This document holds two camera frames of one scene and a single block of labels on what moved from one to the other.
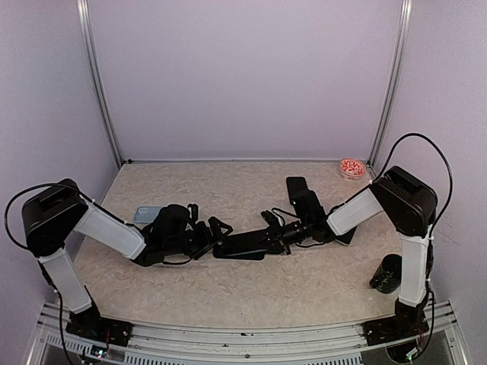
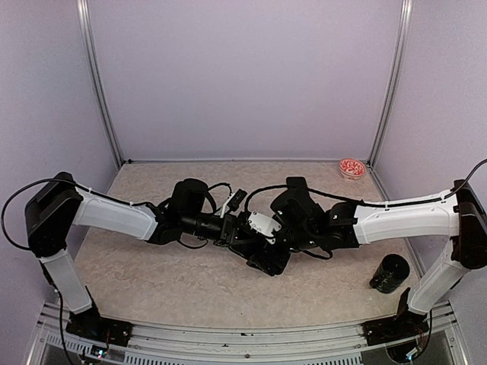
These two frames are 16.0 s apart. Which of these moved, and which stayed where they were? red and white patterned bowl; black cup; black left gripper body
Moved: black left gripper body
Stayed: red and white patterned bowl; black cup
